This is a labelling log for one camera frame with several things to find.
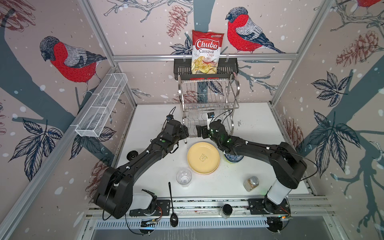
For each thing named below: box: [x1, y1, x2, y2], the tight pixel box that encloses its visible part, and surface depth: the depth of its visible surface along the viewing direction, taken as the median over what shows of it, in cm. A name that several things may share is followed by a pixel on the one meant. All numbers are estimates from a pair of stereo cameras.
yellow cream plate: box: [187, 141, 221, 175], surface depth 90 cm
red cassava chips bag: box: [191, 29, 225, 74], surface depth 85 cm
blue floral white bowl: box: [224, 153, 244, 163], surface depth 87 cm
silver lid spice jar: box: [243, 176, 260, 192], surface depth 75 cm
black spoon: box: [168, 181, 179, 227], surface depth 72 cm
